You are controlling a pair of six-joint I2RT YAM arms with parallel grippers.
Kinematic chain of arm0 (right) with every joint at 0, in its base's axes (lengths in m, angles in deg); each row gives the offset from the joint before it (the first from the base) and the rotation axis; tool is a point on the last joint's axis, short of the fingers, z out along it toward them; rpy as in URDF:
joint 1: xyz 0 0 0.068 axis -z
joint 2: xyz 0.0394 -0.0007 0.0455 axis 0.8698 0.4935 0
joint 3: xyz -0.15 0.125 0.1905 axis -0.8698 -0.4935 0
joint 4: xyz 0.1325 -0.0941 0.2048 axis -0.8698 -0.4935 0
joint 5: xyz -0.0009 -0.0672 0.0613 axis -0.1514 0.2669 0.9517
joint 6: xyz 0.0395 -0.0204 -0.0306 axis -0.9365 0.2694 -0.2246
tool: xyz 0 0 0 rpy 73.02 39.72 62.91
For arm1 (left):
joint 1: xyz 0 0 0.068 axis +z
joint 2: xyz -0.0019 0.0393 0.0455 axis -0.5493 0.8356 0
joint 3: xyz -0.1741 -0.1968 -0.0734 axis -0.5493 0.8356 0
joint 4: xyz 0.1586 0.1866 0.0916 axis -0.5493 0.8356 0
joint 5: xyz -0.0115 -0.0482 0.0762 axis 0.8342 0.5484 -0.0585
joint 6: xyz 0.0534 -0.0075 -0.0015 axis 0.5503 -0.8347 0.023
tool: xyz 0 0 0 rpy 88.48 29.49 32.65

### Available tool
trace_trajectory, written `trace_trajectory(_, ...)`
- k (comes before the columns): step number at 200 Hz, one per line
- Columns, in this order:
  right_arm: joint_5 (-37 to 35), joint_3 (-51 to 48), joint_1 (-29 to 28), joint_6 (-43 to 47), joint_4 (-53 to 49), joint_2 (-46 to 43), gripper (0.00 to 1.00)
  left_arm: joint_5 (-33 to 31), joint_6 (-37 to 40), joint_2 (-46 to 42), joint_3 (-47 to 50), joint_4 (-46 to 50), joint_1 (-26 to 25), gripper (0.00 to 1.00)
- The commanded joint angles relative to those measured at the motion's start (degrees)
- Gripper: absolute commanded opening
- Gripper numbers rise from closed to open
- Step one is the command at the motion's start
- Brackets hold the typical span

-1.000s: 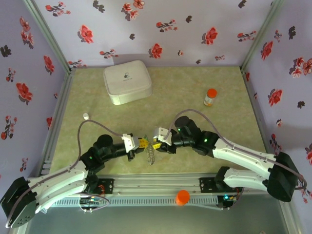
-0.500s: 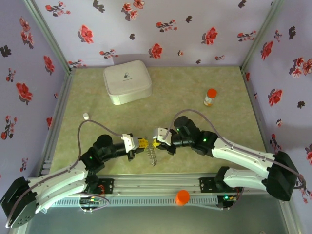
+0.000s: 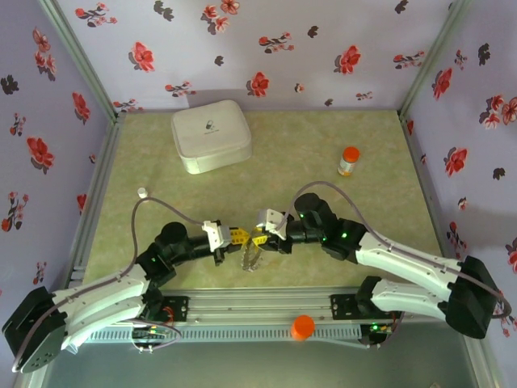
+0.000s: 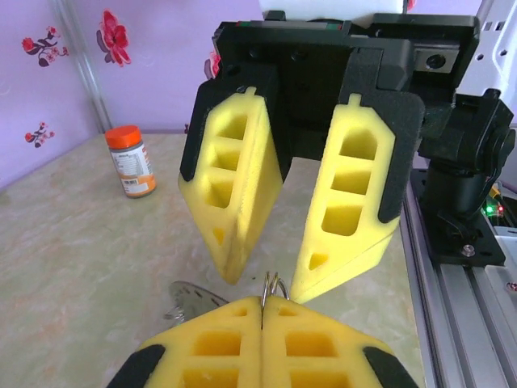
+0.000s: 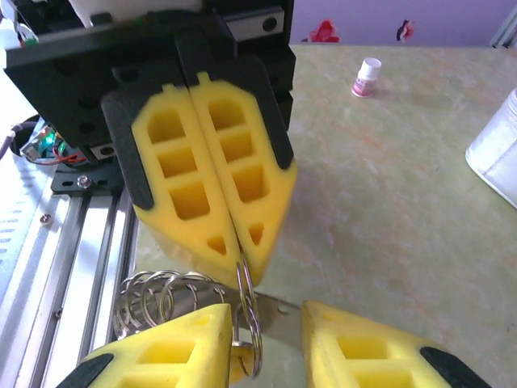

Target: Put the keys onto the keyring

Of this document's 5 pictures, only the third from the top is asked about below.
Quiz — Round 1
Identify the white square lidded box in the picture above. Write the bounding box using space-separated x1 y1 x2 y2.
170 99 254 175

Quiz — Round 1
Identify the orange bottle cap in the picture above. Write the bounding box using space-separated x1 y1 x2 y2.
290 314 317 343

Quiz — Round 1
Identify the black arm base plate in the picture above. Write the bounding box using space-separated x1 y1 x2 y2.
330 293 405 321
159 295 191 323

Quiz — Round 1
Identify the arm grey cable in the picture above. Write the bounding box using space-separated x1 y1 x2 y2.
282 180 512 348
11 196 207 373

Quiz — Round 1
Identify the left arm grey cable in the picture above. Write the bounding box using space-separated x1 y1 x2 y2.
11 196 207 373

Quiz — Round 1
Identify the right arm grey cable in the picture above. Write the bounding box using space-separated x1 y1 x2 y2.
282 180 512 348

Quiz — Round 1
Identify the aluminium frame post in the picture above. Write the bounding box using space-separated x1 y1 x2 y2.
38 0 122 122
397 0 473 118

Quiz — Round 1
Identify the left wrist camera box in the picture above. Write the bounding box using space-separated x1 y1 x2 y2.
201 220 229 250

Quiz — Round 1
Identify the aluminium side rail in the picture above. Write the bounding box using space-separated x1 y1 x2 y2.
66 112 126 292

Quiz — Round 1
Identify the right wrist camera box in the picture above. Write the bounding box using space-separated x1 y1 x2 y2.
256 208 288 239

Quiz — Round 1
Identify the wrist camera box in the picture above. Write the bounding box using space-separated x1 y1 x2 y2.
256 208 288 239
201 220 229 250

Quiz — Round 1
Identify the grey lower shelf panel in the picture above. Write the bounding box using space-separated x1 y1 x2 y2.
15 314 502 388

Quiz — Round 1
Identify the orange-capped pill bottle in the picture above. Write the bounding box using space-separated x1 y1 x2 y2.
337 146 361 178

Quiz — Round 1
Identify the small electronics board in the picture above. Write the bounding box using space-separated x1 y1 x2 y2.
360 322 395 349
132 326 170 344

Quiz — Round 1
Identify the aluminium front rail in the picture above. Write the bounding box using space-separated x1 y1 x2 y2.
40 287 481 323

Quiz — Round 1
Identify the white slotted cable duct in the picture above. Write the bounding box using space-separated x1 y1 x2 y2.
86 325 363 344

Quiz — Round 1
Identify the grey metal keyring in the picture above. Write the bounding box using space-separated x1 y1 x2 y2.
241 228 270 274

